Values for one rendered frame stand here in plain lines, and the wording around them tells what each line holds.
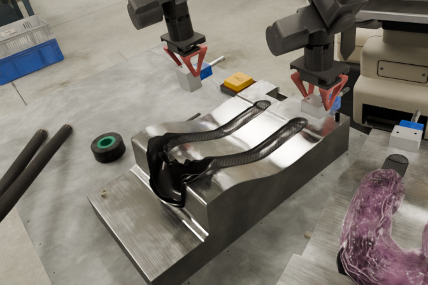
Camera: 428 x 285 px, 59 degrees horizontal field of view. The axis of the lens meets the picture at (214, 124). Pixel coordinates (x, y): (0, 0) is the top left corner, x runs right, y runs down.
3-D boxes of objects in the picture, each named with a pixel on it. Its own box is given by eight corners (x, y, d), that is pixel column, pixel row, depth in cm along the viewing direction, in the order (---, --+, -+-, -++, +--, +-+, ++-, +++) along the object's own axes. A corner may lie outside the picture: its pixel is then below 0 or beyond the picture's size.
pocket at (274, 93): (279, 98, 95) (278, 85, 93) (295, 105, 91) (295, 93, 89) (266, 106, 93) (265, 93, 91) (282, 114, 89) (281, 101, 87)
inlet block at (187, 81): (219, 64, 102) (215, 46, 99) (231, 69, 99) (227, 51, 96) (179, 86, 97) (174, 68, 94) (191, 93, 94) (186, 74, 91)
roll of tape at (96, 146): (114, 139, 102) (109, 128, 100) (132, 149, 97) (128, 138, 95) (88, 156, 97) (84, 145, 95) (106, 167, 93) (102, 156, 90)
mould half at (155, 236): (265, 107, 102) (260, 63, 94) (348, 149, 84) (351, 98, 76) (96, 214, 81) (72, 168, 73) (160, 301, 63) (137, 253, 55)
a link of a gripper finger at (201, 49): (191, 85, 90) (182, 49, 84) (174, 76, 95) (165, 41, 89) (213, 72, 92) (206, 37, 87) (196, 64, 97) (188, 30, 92)
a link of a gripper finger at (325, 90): (326, 121, 77) (327, 81, 72) (299, 108, 82) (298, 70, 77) (347, 106, 80) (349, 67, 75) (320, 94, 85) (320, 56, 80)
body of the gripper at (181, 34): (184, 55, 85) (176, 23, 80) (160, 43, 92) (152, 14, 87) (207, 42, 87) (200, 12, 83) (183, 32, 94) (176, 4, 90)
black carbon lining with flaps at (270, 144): (262, 104, 91) (258, 69, 86) (316, 131, 80) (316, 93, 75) (137, 182, 76) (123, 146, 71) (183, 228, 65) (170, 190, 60)
